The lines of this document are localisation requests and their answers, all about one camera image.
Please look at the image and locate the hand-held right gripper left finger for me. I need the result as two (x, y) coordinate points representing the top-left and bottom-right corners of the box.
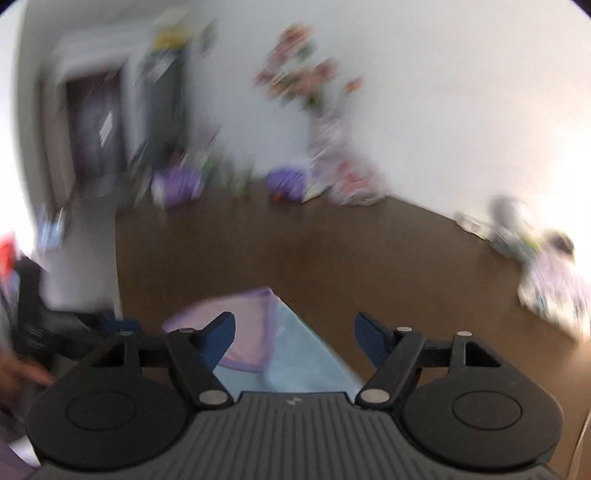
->
(88, 311), (237, 409)

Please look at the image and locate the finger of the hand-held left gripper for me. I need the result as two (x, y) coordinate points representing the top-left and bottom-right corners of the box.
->
(95, 316), (141, 340)

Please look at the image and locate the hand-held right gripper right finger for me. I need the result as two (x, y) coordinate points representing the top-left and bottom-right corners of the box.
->
(355, 311), (504, 409)

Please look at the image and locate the pink blue purple garment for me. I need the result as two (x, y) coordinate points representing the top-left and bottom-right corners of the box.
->
(161, 286), (365, 393)

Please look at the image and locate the person's left hand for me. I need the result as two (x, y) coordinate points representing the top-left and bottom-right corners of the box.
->
(0, 353), (54, 409)

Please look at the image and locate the person's purple clothing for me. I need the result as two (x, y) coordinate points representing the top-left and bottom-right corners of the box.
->
(0, 438), (42, 480)

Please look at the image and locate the purple tissue pack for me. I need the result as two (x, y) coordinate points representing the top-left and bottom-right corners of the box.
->
(151, 166), (206, 208)
(267, 157), (315, 201)

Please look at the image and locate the red-printed clear plastic bag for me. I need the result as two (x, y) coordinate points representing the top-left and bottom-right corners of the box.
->
(323, 152), (391, 206)

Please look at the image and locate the clear glass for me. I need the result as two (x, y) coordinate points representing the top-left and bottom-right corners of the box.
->
(222, 161), (254, 195)

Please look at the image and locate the white teal-flowered folded cloth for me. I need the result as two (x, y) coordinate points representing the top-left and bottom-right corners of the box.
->
(517, 277), (591, 342)

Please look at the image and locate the tall grey cabinet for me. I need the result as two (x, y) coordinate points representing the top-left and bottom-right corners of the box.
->
(136, 51), (190, 185)

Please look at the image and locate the artificial flower bouquet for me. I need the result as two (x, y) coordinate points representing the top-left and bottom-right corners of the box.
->
(254, 25), (365, 112)

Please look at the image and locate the yellow box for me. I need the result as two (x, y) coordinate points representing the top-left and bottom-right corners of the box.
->
(154, 28), (185, 49)

